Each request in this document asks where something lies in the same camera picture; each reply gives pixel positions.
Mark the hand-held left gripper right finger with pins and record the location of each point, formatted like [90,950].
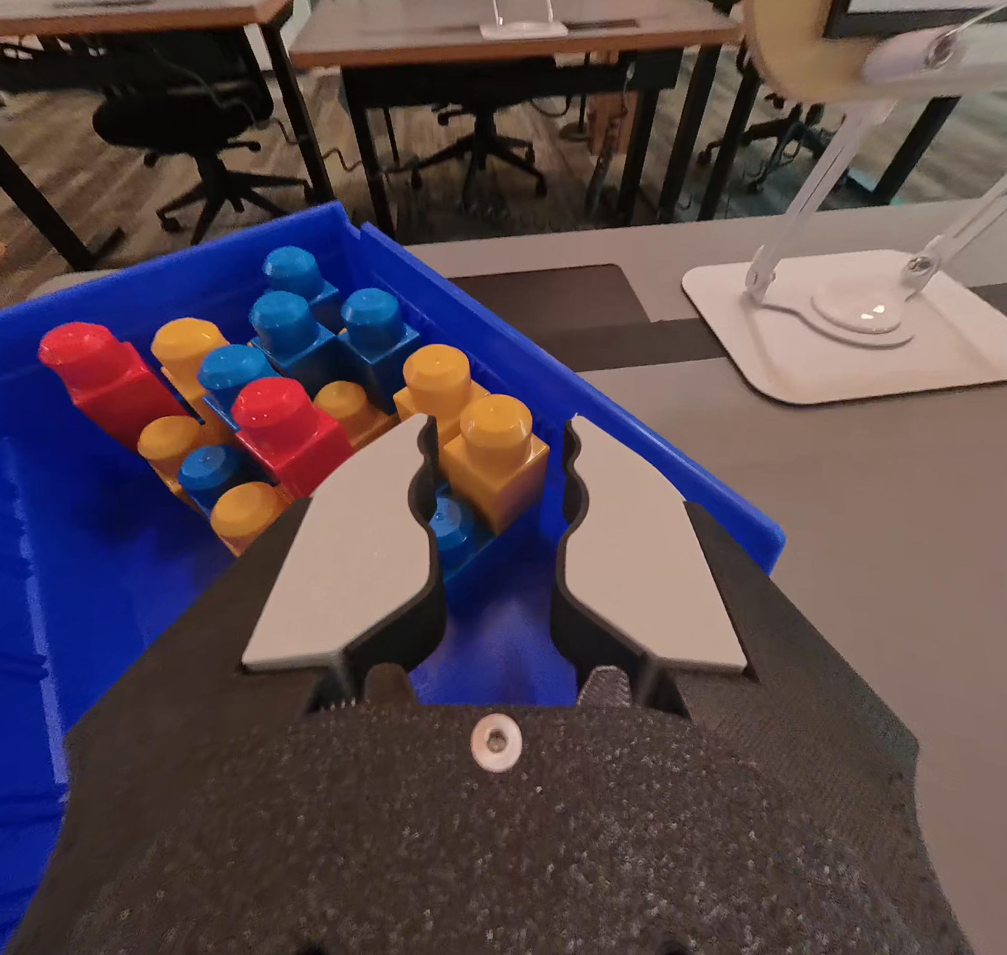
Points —
[645,577]

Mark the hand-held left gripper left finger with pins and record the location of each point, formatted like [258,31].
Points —
[354,569]

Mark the blue mega block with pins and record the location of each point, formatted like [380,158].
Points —
[455,534]

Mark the pile of mega blocks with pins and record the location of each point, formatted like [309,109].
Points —
[283,420]

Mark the yellow mega block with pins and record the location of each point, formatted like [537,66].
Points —
[495,483]

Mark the blue plastic bin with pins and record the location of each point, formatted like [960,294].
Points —
[102,577]

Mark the white document stand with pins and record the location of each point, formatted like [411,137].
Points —
[787,357]

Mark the black office chair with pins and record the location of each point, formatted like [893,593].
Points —
[787,136]
[181,121]
[488,144]

